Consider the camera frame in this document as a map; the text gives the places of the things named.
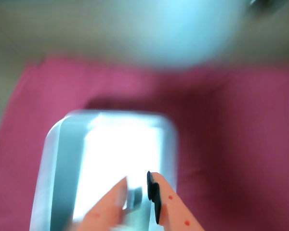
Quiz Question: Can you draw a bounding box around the light blue round object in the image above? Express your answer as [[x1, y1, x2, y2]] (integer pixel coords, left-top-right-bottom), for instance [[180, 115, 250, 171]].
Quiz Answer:
[[124, 0, 248, 72]]

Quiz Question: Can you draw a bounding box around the maroon fabric cloth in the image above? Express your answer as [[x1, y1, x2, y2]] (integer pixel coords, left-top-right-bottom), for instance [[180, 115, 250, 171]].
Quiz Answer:
[[0, 54, 289, 231]]

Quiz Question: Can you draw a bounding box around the white plastic container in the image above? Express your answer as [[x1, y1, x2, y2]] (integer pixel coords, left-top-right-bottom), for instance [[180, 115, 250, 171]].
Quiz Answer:
[[29, 109, 179, 231]]

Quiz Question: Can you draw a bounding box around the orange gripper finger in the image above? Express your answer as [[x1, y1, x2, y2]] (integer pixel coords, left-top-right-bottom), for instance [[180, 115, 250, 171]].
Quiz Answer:
[[146, 170, 205, 231], [74, 176, 144, 231]]

